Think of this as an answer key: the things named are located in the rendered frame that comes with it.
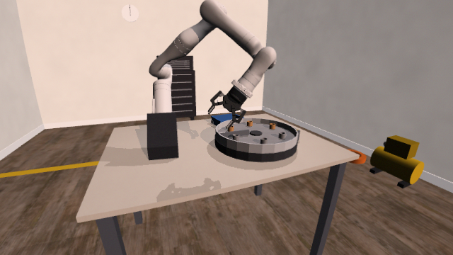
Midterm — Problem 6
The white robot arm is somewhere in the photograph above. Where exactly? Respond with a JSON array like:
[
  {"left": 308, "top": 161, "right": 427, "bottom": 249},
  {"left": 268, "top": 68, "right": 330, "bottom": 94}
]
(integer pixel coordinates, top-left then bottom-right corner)
[{"left": 149, "top": 0, "right": 276, "bottom": 113}]

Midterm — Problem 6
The blue crate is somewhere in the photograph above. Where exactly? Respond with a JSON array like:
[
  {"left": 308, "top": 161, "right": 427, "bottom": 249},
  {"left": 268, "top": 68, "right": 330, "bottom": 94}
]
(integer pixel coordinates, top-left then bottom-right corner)
[{"left": 212, "top": 113, "right": 240, "bottom": 126}]

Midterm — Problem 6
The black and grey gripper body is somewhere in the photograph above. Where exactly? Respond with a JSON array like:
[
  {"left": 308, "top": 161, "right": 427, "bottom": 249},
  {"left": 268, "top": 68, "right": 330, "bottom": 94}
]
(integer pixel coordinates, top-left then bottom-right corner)
[{"left": 223, "top": 87, "right": 247, "bottom": 112}]

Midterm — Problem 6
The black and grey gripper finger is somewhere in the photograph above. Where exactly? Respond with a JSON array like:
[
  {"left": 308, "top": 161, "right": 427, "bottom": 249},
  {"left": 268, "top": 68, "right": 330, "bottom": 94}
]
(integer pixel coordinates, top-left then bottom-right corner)
[
  {"left": 226, "top": 104, "right": 246, "bottom": 129},
  {"left": 208, "top": 91, "right": 229, "bottom": 114}
]

